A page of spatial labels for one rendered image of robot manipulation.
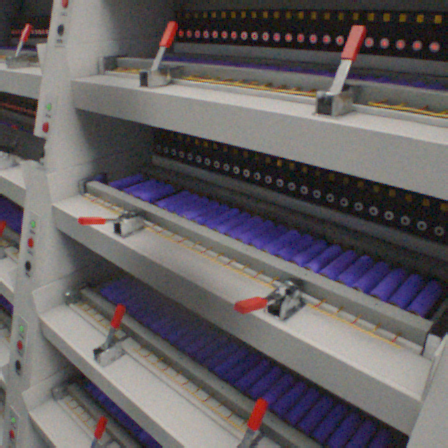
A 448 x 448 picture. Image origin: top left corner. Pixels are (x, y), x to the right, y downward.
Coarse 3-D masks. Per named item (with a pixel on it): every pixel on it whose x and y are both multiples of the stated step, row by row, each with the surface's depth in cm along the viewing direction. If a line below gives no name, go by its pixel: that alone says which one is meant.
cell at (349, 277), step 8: (368, 256) 51; (352, 264) 50; (360, 264) 49; (368, 264) 50; (344, 272) 48; (352, 272) 48; (360, 272) 48; (336, 280) 47; (344, 280) 47; (352, 280) 47
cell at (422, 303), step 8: (424, 288) 45; (432, 288) 45; (440, 288) 45; (424, 296) 43; (432, 296) 44; (416, 304) 42; (424, 304) 42; (432, 304) 43; (416, 312) 42; (424, 312) 42
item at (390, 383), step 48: (96, 240) 64; (144, 240) 59; (192, 288) 51; (240, 288) 49; (240, 336) 48; (288, 336) 42; (336, 336) 42; (432, 336) 37; (336, 384) 40; (384, 384) 36
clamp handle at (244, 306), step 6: (282, 288) 44; (276, 294) 44; (282, 294) 44; (240, 300) 40; (246, 300) 40; (252, 300) 40; (258, 300) 41; (264, 300) 41; (270, 300) 42; (276, 300) 43; (282, 300) 44; (234, 306) 39; (240, 306) 39; (246, 306) 39; (252, 306) 39; (258, 306) 40; (264, 306) 41; (246, 312) 39
